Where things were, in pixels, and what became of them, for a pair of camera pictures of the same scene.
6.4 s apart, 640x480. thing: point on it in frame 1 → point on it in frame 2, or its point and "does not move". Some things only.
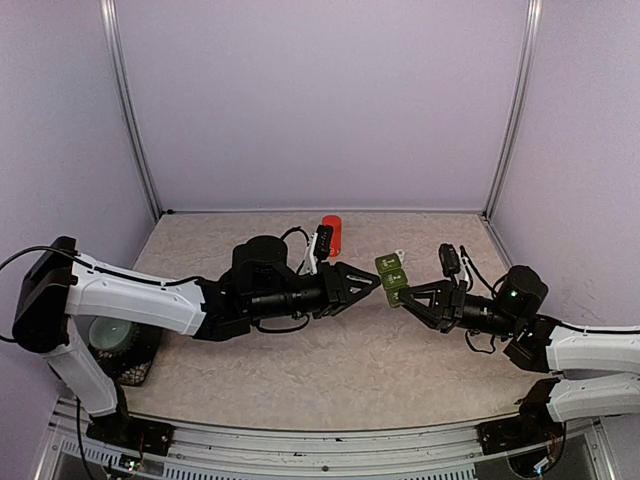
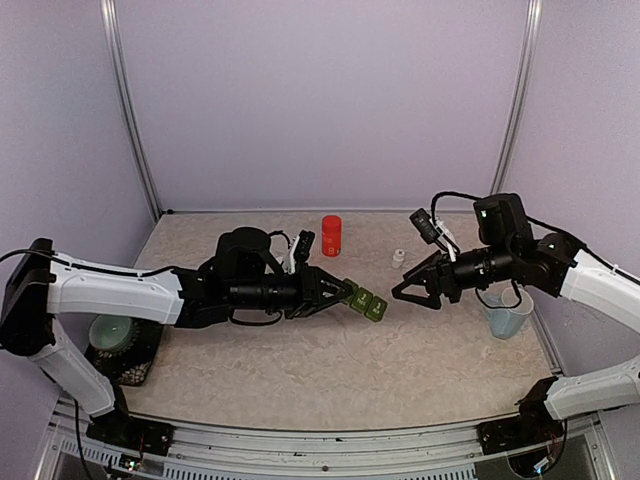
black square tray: (130, 365) does not move
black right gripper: (452, 304) → (427, 274)
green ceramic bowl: (109, 333) does not move
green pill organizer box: (393, 277) → (364, 301)
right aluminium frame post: (533, 28) does not move
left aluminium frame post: (109, 18) does not move
